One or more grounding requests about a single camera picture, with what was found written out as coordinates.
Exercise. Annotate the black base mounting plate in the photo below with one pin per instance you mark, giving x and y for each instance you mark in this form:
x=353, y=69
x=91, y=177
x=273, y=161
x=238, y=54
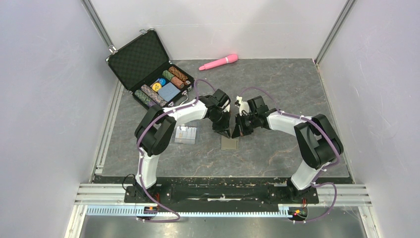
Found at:
x=211, y=194

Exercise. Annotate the black poker chip case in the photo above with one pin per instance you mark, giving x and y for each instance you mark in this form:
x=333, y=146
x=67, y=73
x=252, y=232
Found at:
x=145, y=69

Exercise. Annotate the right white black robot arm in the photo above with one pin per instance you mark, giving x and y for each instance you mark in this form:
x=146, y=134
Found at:
x=317, y=140

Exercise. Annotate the clear acrylic card stand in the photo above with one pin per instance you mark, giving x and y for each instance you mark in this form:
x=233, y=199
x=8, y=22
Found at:
x=185, y=134

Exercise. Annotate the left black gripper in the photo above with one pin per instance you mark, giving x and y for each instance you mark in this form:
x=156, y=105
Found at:
x=225, y=126

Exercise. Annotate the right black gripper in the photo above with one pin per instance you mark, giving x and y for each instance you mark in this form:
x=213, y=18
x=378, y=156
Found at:
x=237, y=131

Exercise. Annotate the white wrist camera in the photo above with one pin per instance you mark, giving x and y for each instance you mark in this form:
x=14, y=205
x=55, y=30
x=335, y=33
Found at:
x=226, y=107
x=243, y=106

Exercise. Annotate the aluminium frame rail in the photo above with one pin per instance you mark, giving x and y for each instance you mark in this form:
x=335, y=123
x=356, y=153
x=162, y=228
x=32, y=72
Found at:
x=348, y=195

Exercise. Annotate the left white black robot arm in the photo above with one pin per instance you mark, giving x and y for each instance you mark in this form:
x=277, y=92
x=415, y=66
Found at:
x=154, y=132

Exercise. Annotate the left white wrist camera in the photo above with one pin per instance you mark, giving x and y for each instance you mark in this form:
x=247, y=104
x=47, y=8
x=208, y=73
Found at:
x=226, y=107

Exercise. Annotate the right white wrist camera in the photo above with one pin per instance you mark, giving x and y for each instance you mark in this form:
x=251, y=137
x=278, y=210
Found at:
x=243, y=106

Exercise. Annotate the white slotted cable duct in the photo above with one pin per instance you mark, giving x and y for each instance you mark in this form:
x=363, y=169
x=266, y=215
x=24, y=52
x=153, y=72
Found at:
x=141, y=211

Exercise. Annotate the pink wand massager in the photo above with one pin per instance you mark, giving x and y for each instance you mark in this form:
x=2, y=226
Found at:
x=219, y=62

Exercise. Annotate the beige leather card holder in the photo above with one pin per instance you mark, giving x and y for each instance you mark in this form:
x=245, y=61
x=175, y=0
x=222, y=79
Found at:
x=229, y=143

